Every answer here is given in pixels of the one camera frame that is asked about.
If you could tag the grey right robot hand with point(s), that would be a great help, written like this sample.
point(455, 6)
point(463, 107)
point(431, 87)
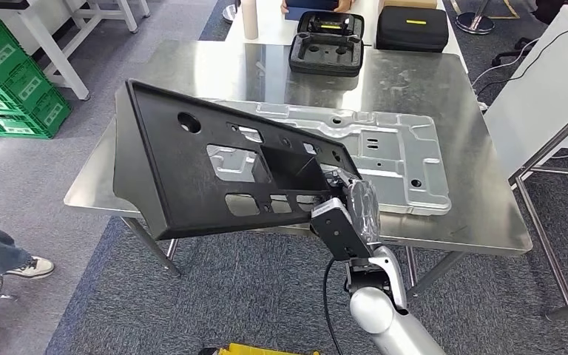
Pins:
point(365, 210)

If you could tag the black plastic plate frame part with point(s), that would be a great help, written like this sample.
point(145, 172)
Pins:
point(166, 171)

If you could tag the stamped aluminium sheet panel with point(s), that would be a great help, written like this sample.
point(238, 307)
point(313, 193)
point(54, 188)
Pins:
point(396, 161)

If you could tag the black plastic tool case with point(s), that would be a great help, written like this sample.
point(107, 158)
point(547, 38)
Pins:
point(325, 59)

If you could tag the white power strip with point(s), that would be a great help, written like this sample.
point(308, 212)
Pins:
point(483, 106)

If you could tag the crumpled yellow floor tape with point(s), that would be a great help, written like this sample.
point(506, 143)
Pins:
point(264, 350)

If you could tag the black box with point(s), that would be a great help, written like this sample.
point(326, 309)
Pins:
point(411, 34)

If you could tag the white cabinet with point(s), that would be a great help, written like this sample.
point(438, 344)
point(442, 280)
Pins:
point(534, 108)

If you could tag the brown cardboard box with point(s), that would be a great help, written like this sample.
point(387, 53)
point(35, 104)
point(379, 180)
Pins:
point(409, 3)

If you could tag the dark blue tablet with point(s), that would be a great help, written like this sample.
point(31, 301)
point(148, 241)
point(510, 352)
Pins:
point(313, 4)

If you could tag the beige cylinder bottle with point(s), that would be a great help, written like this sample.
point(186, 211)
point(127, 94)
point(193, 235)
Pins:
point(249, 19)

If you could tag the black office chair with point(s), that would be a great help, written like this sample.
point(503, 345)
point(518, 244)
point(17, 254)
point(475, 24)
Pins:
point(546, 10)

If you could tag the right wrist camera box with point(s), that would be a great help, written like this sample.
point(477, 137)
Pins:
point(338, 230)

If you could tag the chrome stanchion post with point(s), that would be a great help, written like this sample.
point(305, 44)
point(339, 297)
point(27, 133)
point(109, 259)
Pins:
point(229, 13)
point(475, 24)

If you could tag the white frame table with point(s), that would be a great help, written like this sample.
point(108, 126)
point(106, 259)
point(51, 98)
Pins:
point(66, 73)

